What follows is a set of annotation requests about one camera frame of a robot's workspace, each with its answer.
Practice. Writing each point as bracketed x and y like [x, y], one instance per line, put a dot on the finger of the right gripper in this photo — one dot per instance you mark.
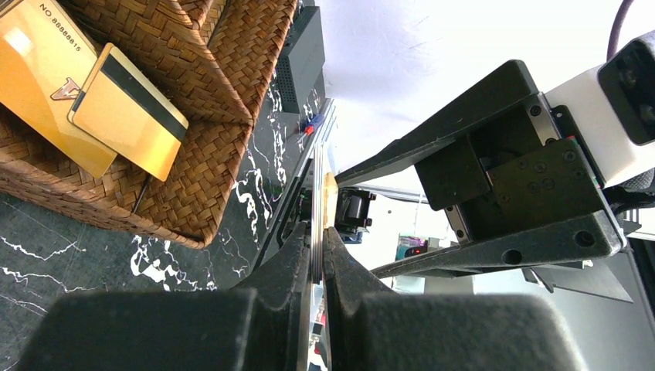
[491, 251]
[504, 88]

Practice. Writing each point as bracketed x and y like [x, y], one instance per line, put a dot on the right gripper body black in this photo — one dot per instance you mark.
[522, 182]

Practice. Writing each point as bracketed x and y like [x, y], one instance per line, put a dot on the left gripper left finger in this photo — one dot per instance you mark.
[260, 324]

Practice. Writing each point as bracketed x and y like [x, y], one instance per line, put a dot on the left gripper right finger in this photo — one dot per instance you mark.
[372, 327]

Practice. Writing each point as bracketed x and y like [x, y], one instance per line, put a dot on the brown woven divided basket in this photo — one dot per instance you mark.
[214, 60]

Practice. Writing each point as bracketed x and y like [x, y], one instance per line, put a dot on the gold credit card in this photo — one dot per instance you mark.
[45, 60]

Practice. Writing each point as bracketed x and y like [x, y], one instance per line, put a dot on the gold card with stripe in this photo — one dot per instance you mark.
[120, 107]

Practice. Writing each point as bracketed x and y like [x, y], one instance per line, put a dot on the red blue screwdriver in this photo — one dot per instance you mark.
[309, 128]

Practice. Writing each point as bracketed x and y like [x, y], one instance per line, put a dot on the black flat box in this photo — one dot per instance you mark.
[301, 59]

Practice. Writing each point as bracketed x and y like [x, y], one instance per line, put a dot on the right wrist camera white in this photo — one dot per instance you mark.
[612, 107]

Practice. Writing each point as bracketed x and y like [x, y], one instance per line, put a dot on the aluminium frame rail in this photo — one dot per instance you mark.
[301, 178]

